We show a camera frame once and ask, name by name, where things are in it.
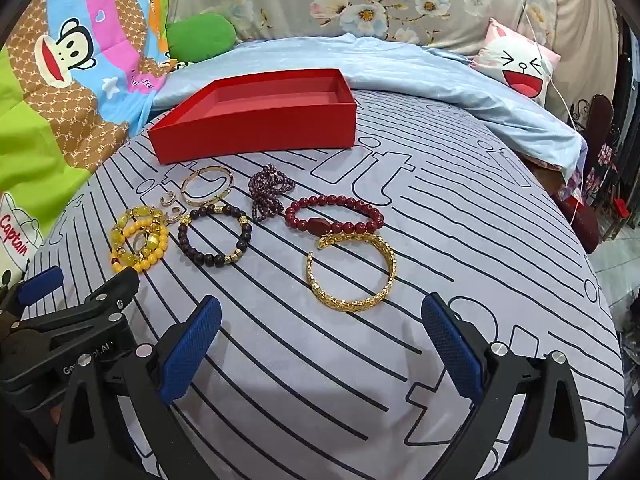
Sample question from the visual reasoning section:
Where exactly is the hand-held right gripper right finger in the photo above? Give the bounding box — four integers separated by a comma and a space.
421, 294, 591, 480

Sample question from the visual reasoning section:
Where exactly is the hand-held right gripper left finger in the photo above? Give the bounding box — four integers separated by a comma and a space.
52, 296, 223, 480

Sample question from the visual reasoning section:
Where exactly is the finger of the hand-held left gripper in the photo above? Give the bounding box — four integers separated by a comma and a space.
0, 266, 65, 318
15, 266, 142, 343

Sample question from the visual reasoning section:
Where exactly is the large yellow bead bracelet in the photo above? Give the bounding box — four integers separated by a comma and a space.
116, 204, 170, 263

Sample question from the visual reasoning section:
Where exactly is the dark brown bead bracelet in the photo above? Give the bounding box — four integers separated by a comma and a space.
177, 203, 252, 268

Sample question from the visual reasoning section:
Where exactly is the wide gold cuff bangle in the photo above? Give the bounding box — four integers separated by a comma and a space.
305, 232, 397, 313

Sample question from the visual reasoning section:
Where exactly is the thin gold bangle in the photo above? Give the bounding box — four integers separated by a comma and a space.
180, 167, 236, 206

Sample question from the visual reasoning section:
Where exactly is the purple bead necklace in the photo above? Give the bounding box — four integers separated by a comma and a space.
248, 164, 297, 222

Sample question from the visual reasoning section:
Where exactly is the red bead bracelet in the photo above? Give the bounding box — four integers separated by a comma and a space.
284, 194, 386, 237

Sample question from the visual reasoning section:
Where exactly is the red cardboard box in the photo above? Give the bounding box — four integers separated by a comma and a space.
147, 67, 358, 166

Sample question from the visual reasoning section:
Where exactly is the grey striped bedsheet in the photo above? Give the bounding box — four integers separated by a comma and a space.
22, 87, 626, 480

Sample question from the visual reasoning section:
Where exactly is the colourful cartoon monkey blanket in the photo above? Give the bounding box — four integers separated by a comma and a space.
0, 0, 193, 286

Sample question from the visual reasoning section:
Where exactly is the green plush toy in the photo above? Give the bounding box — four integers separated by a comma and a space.
166, 10, 238, 63

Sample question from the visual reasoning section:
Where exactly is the dark metal chair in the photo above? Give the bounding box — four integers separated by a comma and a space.
570, 92, 617, 256

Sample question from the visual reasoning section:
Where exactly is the light blue blanket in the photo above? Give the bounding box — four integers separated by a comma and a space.
150, 32, 588, 181

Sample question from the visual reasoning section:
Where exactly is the pink cartoon face pillow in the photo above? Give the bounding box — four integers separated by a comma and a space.
470, 17, 561, 101

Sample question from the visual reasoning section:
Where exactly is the beige pleated cloth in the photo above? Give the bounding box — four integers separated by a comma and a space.
545, 0, 621, 121

